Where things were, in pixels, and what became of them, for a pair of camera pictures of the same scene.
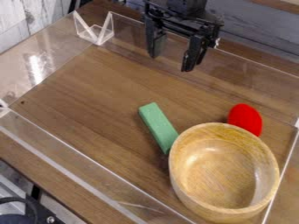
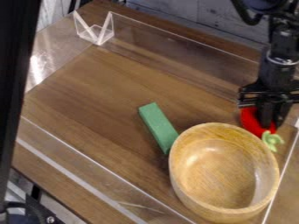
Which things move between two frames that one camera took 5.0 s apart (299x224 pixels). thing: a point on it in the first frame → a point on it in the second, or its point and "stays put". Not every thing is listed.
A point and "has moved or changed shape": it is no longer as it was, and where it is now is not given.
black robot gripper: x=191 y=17 → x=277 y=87
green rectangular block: x=159 y=126 stays put
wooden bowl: x=223 y=173 stays put
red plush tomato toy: x=245 y=115 has moved or changed shape
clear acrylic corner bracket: x=96 y=34 stays put
